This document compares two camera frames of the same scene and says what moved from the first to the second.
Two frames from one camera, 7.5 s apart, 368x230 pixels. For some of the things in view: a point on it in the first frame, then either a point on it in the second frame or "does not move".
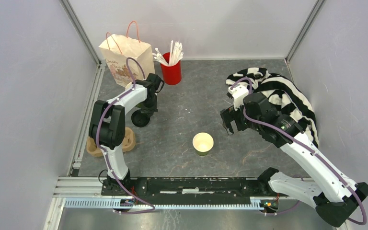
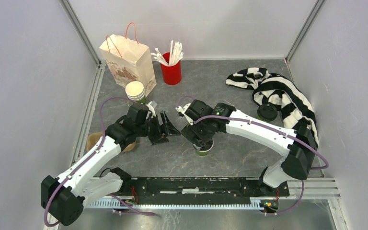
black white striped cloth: [287, 98] does not move
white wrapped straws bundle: [176, 54] does not move
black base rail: [190, 190] does not move
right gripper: [228, 115] to [189, 131]
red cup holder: [172, 74] does not move
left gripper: [150, 111] to [164, 131]
